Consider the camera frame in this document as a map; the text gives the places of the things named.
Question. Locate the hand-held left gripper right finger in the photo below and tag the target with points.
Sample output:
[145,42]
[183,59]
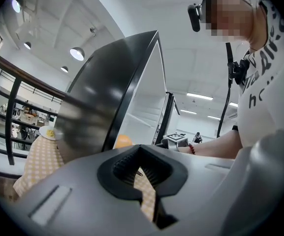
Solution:
[200,181]

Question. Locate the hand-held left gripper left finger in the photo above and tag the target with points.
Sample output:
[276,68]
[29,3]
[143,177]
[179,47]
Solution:
[95,205]

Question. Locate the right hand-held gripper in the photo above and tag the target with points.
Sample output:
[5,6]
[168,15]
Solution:
[175,138]

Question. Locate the orange round object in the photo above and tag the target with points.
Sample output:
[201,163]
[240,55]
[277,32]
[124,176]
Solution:
[124,141]

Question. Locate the black mini fridge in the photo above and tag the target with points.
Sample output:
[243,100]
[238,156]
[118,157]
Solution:
[95,95]

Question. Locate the person's right forearm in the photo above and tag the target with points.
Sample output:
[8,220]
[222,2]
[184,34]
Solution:
[215,146]

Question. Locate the ceiling strip light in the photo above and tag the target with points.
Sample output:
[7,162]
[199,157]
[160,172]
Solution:
[188,111]
[199,96]
[233,104]
[213,117]

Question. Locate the white plate with yellow food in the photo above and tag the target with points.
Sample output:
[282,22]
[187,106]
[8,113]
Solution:
[49,133]

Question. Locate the person in white t-shirt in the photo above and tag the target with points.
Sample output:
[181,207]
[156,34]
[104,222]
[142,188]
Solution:
[262,112]

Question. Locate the black metal railing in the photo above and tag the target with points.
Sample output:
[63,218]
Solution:
[11,119]

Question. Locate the grey pendant lamp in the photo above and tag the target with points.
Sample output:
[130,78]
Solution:
[64,69]
[77,53]
[27,45]
[16,5]

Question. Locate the person's head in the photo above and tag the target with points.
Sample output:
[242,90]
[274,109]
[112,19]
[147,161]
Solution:
[230,13]

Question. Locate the black head-mounted camera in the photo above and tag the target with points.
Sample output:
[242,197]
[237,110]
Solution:
[195,17]

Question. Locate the ceiling security camera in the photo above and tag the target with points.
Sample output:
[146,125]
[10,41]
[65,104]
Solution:
[93,31]

